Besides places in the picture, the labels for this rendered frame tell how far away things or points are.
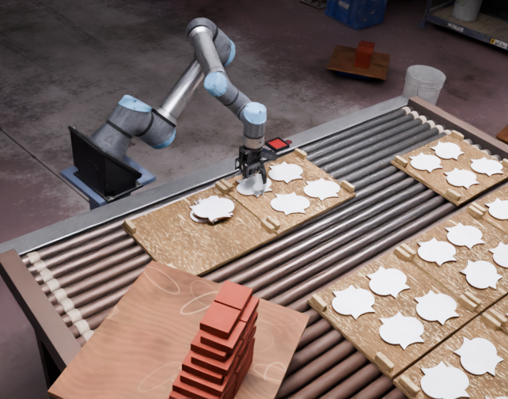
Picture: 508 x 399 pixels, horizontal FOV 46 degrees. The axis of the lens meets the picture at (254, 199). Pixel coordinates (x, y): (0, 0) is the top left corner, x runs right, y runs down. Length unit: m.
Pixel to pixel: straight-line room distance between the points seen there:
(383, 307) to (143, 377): 0.78
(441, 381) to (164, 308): 0.79
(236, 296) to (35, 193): 2.64
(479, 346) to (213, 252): 0.87
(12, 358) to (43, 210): 1.06
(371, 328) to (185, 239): 0.68
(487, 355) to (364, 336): 0.36
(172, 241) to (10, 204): 1.91
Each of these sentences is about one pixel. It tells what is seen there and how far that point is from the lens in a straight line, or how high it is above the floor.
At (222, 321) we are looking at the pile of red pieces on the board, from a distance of 1.32.
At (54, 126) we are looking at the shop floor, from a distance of 4.51.
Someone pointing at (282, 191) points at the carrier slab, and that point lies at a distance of 2.30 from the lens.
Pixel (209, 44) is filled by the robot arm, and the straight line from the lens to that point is 2.27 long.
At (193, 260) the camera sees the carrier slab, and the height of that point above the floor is 0.94.
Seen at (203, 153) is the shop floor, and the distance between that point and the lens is 4.15.
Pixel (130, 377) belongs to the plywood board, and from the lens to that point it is 1.57.
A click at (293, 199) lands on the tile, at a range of 2.25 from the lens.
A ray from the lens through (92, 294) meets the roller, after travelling 1.93.
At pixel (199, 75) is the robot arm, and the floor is 1.22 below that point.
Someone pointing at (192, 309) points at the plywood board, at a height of 1.04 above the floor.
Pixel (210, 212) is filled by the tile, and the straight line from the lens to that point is 2.12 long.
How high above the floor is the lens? 2.31
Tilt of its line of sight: 38 degrees down
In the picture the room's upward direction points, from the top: 6 degrees clockwise
